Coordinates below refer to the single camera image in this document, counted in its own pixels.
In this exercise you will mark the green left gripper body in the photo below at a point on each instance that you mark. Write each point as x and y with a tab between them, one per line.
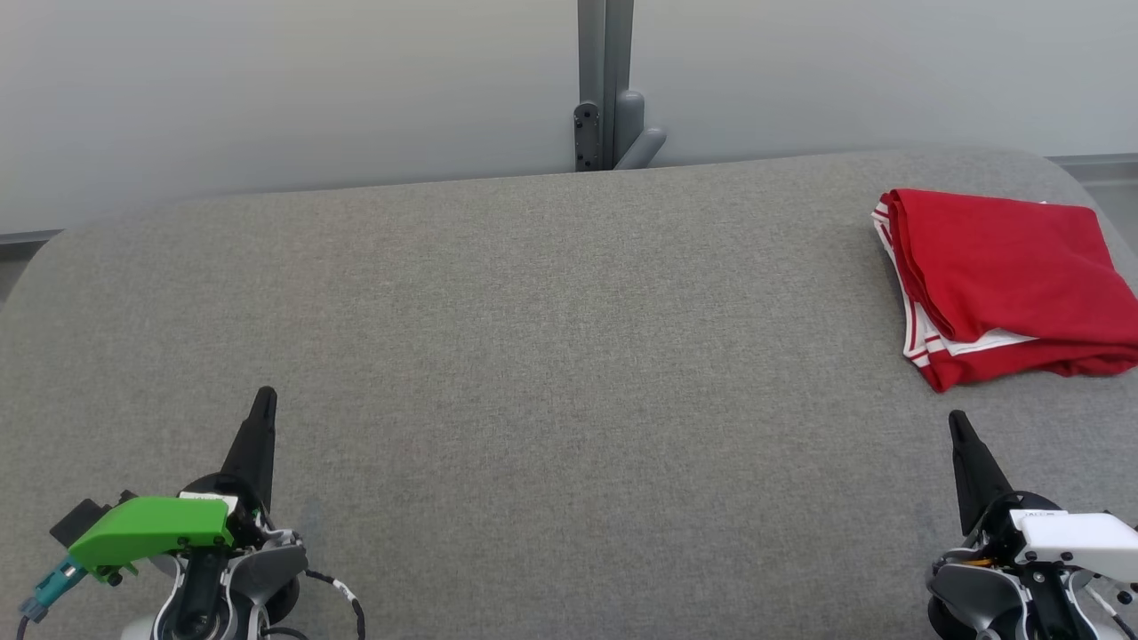
151	529

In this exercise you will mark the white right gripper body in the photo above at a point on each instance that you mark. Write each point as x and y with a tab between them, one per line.
1080	542

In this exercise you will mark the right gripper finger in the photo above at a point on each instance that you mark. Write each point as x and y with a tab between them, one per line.
978	484

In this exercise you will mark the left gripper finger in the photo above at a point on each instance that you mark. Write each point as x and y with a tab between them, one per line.
253	453

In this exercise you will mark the red white basketball jersey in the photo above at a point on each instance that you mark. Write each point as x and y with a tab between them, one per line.
1013	267

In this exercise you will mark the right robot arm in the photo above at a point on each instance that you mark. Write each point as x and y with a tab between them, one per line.
978	587

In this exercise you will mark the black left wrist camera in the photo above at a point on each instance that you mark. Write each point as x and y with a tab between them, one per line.
76	524

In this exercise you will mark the grey metal post with foot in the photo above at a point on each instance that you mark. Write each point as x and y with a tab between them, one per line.
605	80

